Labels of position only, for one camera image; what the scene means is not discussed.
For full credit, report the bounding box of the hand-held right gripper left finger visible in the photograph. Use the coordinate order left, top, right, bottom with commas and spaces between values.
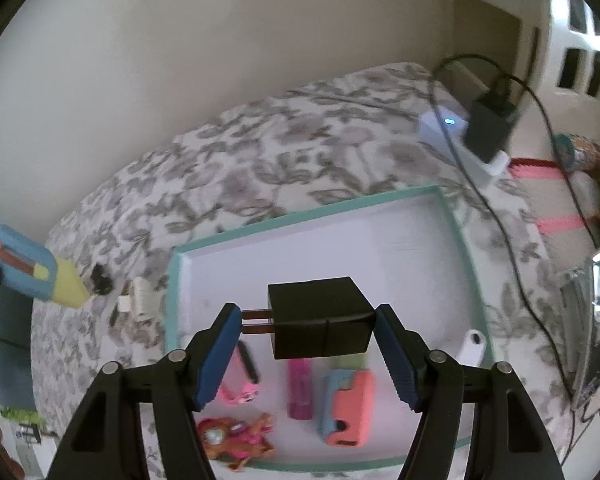
46, 302, 243, 480

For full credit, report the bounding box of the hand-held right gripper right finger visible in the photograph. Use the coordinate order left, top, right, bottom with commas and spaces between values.
374, 304, 566, 480

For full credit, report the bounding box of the pink wrist watch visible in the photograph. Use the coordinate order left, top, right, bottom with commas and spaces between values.
217, 341, 261, 407

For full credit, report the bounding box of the coral and blue box cutter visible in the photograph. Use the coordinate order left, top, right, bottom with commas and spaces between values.
0, 221, 91, 318

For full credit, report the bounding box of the green-tipped coral blue utility knife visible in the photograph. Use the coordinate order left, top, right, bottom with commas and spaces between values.
317, 355, 376, 448

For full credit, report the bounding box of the white wrist band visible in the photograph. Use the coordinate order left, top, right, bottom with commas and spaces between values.
455, 329, 487, 366

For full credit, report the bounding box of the brown bear toy figure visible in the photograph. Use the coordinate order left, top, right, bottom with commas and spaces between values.
196, 412, 276, 471

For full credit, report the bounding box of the purple lighter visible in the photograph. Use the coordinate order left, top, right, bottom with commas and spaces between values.
287, 357, 313, 421

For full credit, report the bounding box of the black charger plug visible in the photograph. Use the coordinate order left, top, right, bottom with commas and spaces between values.
240, 276, 376, 360

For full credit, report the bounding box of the white hair claw clip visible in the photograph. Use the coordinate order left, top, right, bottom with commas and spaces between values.
117, 276, 153, 317

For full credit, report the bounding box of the black toy car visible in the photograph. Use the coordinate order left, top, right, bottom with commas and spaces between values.
91, 262, 112, 295

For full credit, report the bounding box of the teal-rimmed white tray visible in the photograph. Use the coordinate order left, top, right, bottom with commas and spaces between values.
165, 185, 498, 473

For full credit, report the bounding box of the green leafy item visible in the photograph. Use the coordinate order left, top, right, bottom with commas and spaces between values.
0, 406, 46, 426

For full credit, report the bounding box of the silver phone stand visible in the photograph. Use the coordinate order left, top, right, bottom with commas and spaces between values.
555, 265, 596, 311

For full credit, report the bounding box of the grey floral bedspread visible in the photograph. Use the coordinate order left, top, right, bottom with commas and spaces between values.
30, 62, 581, 480

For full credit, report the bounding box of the white power strip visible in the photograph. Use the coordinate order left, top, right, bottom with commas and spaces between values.
419, 105, 511, 177

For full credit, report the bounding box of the pink striped crochet mat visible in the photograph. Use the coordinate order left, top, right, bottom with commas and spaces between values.
510, 157, 600, 241

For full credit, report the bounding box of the black power adapter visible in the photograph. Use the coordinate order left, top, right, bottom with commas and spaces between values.
462, 76, 521, 163

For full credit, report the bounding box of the colourful patterned cup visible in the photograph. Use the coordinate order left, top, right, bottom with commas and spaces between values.
552, 132, 600, 173

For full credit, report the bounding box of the white lattice furniture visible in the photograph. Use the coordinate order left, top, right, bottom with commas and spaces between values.
517, 0, 600, 111

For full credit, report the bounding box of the black cable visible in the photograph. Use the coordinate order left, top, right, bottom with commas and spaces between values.
500, 72, 600, 256
429, 54, 581, 411

